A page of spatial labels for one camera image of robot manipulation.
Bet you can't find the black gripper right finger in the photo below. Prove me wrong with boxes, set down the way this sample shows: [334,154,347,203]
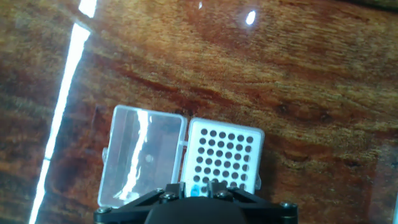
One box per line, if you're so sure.
[207,180,299,217]

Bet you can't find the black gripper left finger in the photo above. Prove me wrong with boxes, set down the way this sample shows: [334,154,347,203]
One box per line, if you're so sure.
[93,182,187,220]

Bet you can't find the glossy wooden board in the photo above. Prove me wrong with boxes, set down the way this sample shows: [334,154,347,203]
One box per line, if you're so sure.
[0,0,398,224]

